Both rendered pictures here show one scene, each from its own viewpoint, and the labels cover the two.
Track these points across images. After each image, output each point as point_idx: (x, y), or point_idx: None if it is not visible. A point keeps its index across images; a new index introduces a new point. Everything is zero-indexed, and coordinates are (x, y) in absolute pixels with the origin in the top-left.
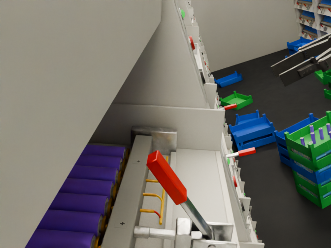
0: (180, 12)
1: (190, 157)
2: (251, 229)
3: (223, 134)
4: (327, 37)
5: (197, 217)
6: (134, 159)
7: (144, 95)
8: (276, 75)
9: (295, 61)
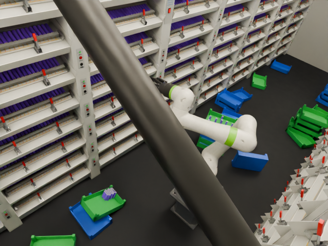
0: (78, 51)
1: (69, 74)
2: None
3: None
4: (162, 81)
5: (45, 78)
6: (55, 67)
7: (68, 59)
8: None
9: (151, 79)
